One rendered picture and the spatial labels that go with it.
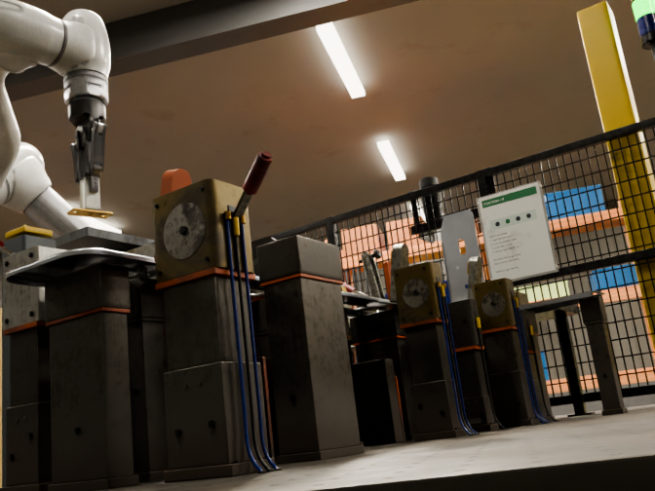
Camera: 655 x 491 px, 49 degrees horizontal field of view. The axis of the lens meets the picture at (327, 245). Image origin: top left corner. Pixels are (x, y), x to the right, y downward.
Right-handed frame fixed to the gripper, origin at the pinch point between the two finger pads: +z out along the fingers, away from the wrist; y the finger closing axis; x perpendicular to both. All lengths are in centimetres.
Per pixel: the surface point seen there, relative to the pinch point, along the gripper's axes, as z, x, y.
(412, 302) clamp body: 29, 50, 38
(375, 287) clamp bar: 15, 82, -2
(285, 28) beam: -213, 225, -190
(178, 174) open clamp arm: 16, -11, 53
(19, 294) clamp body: 26.5, -21.9, 22.7
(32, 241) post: 12.8, -14.0, 6.6
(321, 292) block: 31, 14, 52
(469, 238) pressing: 1, 115, 8
